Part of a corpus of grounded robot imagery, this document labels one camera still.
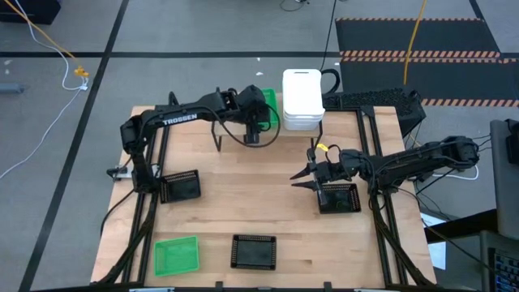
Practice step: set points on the grey floor object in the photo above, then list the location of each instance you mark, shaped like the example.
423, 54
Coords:
10, 88

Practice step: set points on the large black perforated crate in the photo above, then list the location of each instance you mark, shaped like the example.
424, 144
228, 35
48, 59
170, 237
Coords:
373, 99

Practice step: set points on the white paper sheet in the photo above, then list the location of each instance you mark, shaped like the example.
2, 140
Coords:
438, 251

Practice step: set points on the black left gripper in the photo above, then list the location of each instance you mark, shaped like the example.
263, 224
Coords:
253, 105

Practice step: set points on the metal table clamp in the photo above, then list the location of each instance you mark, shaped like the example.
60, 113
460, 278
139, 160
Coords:
119, 172

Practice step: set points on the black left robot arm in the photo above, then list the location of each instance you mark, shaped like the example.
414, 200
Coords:
142, 130

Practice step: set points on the black device on cabinet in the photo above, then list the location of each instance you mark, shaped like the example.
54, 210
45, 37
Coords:
513, 144

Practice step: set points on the black aluminium table frame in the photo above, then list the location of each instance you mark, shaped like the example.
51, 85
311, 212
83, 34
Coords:
142, 227

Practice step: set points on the black floor box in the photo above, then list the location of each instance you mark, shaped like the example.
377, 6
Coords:
28, 10

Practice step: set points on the white plastic basket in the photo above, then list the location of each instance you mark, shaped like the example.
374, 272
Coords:
304, 118
304, 127
302, 91

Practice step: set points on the black hazard-striped floor mat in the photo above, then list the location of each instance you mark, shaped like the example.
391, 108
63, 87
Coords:
446, 36

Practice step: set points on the dark control panel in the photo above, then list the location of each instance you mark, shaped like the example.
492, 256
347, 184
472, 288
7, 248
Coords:
504, 271

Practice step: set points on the black slotted plastic basket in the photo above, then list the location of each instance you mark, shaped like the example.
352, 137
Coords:
344, 200
253, 252
180, 188

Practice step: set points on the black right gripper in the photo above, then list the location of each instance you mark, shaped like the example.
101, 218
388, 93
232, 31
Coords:
344, 168

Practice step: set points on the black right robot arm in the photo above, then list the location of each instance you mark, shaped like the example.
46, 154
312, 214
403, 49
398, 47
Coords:
425, 158

